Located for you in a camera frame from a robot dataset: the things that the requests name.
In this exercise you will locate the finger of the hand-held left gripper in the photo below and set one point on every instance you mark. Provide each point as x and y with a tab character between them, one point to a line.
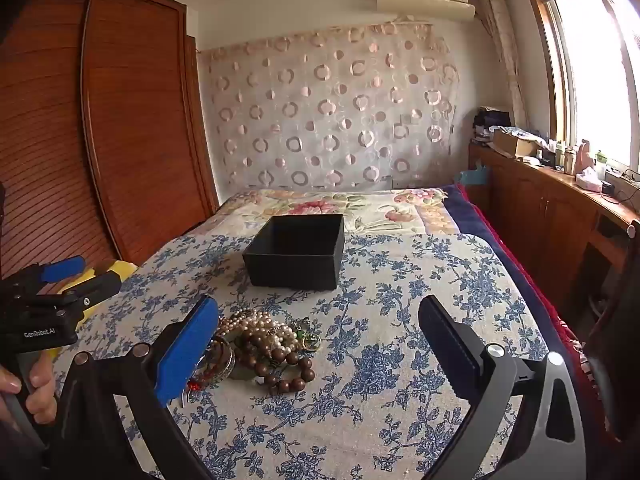
97	288
62	268

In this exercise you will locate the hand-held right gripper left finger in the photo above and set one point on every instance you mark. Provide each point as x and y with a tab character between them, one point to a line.
185	355

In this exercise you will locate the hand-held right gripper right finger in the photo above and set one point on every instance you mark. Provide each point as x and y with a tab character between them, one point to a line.
447	347

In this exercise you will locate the pale green jade bangle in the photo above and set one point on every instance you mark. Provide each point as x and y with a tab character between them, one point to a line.
227	360

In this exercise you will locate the black box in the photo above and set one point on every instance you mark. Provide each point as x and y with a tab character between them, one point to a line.
295	250

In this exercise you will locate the person's left hand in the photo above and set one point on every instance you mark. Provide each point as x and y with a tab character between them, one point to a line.
40	392

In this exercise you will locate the yellow plush toy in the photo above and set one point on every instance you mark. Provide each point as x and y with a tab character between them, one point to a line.
120	269

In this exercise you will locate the blue floral cloth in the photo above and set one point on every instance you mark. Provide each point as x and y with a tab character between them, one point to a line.
380	360

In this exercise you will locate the navy blue blanket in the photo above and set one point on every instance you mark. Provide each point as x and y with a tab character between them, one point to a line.
490	240

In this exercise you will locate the red fringed blanket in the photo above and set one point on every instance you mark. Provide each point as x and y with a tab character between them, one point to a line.
565	340

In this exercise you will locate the brown wooden wardrobe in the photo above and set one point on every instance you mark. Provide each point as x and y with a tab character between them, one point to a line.
125	135

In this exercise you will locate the pink floral bedsheet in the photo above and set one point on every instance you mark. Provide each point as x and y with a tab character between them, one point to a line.
380	210

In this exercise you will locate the long wooden cabinet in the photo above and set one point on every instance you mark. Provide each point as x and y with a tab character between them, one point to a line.
540	210

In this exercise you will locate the light blue bag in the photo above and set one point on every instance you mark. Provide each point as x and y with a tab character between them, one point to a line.
472	176

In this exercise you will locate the cardboard box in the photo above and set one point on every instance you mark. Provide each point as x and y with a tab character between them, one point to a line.
515	144

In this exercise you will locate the pink tissue box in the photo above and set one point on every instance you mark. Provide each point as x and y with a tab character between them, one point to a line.
588	181

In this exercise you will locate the pile of dark clothes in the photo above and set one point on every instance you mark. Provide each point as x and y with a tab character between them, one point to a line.
492	121

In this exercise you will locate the circle patterned sheer curtain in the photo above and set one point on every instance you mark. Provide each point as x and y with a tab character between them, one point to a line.
325	110

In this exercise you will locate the pale window curtain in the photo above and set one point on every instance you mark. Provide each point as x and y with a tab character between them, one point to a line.
500	45

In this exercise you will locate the wooden framed window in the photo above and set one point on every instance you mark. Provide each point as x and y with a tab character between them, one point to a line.
590	60

